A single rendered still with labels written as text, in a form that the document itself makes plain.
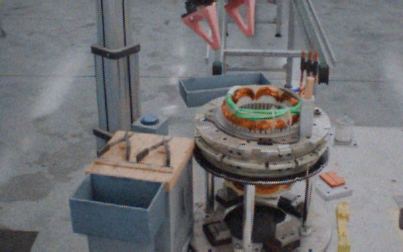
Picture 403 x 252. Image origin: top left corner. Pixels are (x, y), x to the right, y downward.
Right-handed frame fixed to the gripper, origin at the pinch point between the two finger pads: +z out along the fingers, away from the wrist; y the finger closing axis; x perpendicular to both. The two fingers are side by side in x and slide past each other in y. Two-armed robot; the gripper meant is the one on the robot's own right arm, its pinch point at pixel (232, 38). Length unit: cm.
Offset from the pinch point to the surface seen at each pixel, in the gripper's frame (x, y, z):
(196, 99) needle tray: 48, 33, 11
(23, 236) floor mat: 197, 38, 45
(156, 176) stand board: 27.7, -6.5, 20.1
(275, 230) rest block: 25, 18, 45
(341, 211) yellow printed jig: 23, 42, 52
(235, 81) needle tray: 48, 50, 11
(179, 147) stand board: 31.9, 6.1, 17.7
